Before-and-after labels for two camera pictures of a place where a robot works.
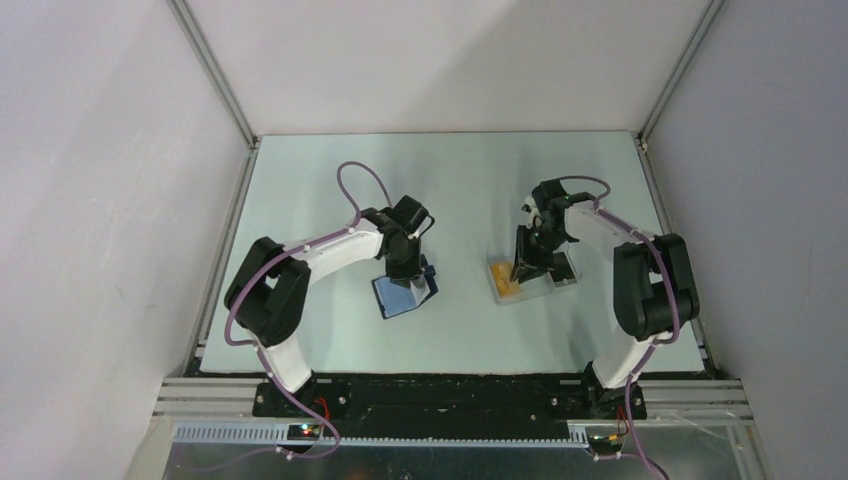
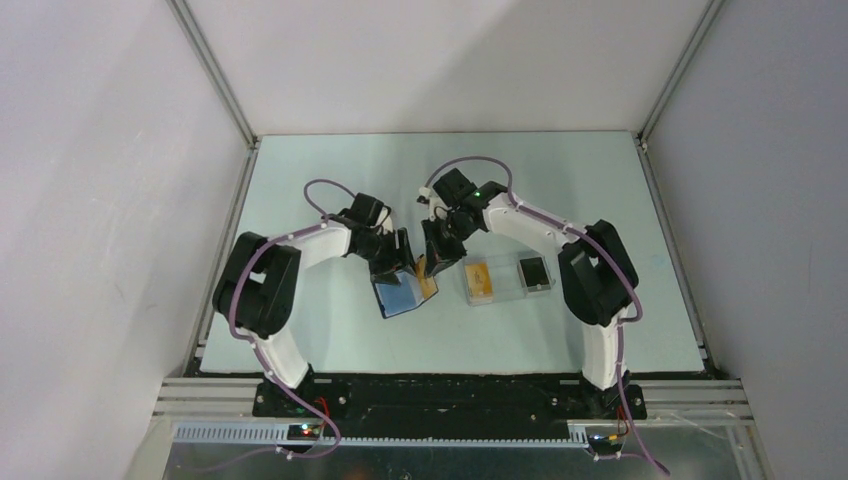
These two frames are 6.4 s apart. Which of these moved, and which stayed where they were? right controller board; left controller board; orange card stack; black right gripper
Moved: orange card stack; black right gripper
Stayed: right controller board; left controller board
